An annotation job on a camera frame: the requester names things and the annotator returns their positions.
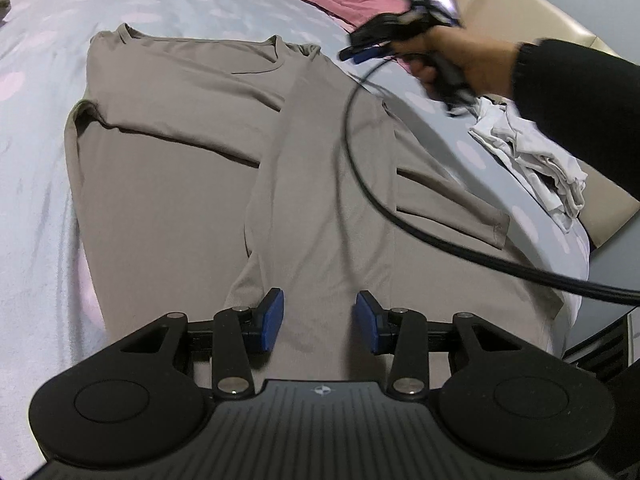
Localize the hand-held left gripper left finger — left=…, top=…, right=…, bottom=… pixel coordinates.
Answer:
left=120, top=287, right=286, bottom=402

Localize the black cable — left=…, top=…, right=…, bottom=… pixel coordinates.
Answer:
left=342, top=57, right=640, bottom=306

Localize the polka dot bed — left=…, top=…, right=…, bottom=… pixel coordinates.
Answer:
left=0, top=0, right=593, bottom=461

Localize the person's right hand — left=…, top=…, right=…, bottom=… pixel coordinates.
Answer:
left=392, top=24, right=524, bottom=98

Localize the pile of white clothes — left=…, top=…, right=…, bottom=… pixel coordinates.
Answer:
left=469, top=95, right=588, bottom=233

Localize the taupe long-sleeve shirt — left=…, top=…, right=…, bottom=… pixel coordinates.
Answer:
left=64, top=22, right=566, bottom=386

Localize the dark ribbed object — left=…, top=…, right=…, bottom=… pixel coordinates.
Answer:
left=565, top=307, right=640, bottom=391

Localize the person's right forearm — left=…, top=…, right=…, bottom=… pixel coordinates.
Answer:
left=512, top=37, right=640, bottom=196

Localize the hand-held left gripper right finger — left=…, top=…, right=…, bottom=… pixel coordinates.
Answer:
left=355, top=290, right=522, bottom=402

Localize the beige padded headboard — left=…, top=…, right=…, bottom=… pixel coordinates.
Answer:
left=340, top=0, right=640, bottom=251

